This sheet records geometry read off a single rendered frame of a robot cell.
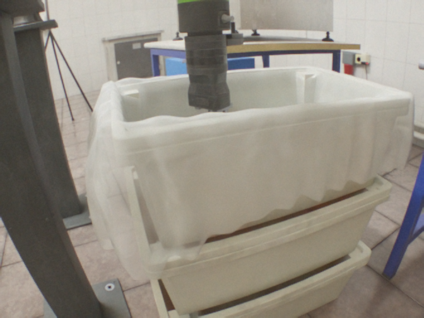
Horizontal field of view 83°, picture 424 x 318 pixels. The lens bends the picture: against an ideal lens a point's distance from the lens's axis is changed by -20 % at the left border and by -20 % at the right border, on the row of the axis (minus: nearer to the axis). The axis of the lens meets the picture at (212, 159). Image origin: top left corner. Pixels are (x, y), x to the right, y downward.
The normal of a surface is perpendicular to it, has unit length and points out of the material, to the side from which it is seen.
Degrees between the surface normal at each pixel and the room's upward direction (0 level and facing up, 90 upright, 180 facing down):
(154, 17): 90
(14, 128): 90
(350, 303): 0
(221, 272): 96
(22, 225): 90
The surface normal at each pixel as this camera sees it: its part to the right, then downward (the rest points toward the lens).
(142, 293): -0.05, -0.90
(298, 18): 0.47, 0.37
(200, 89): -0.66, 0.31
